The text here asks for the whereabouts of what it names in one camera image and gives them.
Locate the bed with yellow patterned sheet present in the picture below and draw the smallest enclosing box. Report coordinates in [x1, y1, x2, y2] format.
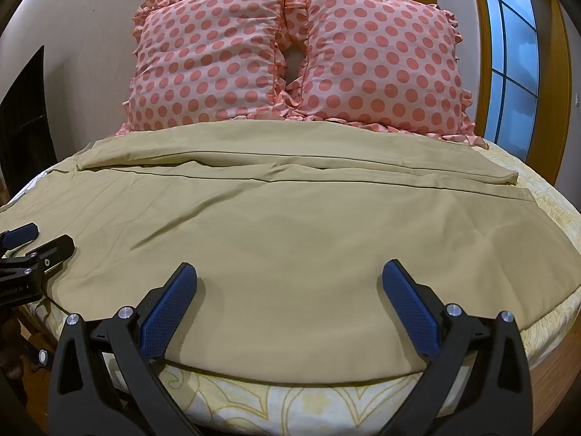
[0, 138, 581, 436]

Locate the dark furniture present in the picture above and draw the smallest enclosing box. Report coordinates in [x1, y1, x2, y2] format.
[0, 45, 58, 194]

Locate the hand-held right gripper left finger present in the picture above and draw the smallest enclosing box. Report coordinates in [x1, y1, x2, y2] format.
[48, 262, 200, 436]

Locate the window with wooden frame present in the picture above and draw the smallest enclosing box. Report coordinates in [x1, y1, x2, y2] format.
[467, 0, 573, 165]

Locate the tan bed sheet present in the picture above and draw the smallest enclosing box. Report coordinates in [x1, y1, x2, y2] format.
[0, 120, 581, 384]

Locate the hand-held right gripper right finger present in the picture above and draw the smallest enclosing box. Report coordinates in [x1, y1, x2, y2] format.
[379, 259, 534, 436]

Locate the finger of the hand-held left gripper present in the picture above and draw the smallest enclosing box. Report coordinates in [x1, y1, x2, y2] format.
[0, 222, 40, 250]
[20, 235, 76, 279]

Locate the pink polka dot pillow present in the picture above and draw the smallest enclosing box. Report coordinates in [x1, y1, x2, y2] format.
[117, 0, 291, 137]
[275, 0, 490, 149]

